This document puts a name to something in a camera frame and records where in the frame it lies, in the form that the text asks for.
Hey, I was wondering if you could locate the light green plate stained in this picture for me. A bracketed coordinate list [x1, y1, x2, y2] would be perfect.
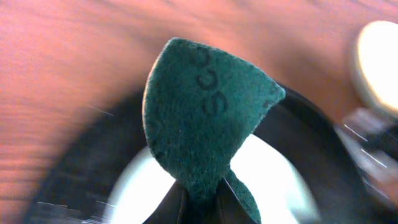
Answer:
[103, 134, 320, 224]

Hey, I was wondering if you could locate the green scouring sponge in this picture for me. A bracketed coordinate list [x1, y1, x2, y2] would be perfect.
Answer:
[142, 38, 285, 223]

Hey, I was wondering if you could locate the yellow plate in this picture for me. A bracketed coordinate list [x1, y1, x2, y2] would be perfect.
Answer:
[349, 21, 397, 119]

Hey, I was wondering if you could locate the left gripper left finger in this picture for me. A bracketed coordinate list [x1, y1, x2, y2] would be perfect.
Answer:
[144, 182, 188, 224]

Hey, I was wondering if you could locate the round black tray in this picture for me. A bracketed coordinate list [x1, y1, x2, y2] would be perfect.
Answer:
[22, 90, 397, 223]

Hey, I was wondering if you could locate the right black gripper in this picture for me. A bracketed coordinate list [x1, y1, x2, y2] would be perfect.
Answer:
[335, 108, 397, 208]

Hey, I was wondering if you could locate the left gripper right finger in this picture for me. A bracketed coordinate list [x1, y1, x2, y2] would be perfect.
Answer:
[216, 178, 256, 224]

